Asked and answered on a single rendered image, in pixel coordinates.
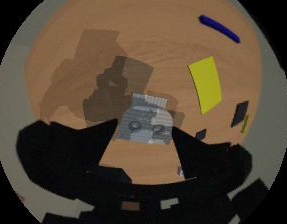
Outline small black square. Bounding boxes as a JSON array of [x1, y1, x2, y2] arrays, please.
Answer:
[[196, 128, 207, 140]]

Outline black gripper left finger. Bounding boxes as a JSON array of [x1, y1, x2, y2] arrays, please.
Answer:
[[50, 119, 118, 175]]

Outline blue flat bar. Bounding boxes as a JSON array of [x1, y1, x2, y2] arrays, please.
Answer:
[[199, 14, 240, 44]]

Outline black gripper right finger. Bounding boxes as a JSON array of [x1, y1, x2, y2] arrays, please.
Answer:
[[172, 127, 232, 180]]

